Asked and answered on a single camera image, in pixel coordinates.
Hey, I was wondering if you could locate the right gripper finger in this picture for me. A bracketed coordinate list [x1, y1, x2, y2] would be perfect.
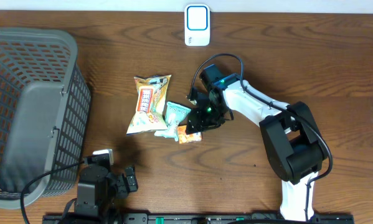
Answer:
[186, 107, 210, 134]
[202, 118, 229, 132]

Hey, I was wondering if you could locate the orange snack packet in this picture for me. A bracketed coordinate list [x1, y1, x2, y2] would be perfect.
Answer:
[177, 125, 202, 144]

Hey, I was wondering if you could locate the mint green snack packet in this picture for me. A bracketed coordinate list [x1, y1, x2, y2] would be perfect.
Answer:
[154, 101, 191, 142]

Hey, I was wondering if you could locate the yellow snack bag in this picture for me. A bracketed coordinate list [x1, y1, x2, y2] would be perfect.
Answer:
[126, 75, 171, 135]

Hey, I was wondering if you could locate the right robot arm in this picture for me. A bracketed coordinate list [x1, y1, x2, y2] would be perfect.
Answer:
[186, 65, 330, 222]

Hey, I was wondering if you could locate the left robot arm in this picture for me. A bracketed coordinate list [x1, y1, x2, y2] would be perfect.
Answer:
[59, 164, 138, 224]

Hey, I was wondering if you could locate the white barcode scanner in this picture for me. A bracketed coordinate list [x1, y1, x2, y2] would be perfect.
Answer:
[184, 4, 210, 47]

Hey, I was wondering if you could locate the grey plastic basket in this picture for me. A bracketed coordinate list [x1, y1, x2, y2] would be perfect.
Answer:
[0, 27, 91, 209]

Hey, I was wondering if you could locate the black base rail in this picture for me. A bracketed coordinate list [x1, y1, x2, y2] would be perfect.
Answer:
[42, 212, 356, 224]

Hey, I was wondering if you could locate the left black cable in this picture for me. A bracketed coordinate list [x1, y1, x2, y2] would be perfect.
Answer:
[19, 160, 89, 224]

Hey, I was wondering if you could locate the black cable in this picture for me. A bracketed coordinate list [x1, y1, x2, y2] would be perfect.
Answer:
[187, 53, 334, 218]
[19, 160, 89, 224]

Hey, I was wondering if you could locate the right black cable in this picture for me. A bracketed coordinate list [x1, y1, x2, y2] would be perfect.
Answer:
[187, 53, 334, 218]

